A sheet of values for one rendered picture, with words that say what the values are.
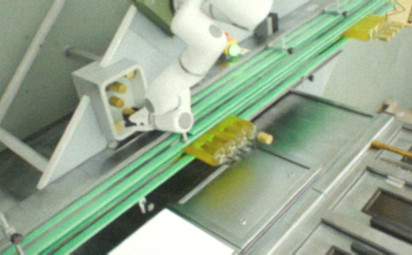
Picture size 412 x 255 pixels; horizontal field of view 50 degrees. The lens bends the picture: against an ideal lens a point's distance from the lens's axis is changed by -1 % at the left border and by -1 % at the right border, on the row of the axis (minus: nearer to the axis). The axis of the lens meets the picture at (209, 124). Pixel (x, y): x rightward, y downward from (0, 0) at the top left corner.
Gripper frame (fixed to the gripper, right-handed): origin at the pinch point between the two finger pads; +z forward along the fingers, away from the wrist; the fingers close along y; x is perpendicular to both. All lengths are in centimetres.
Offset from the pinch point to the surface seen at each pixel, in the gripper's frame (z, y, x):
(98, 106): 2.9, -8.3, 7.8
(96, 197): -4.2, -25.6, -14.8
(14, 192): 52, -35, -19
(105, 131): 6.3, -8.6, -1.8
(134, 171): -4.4, -10.3, -15.4
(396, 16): 72, 343, -88
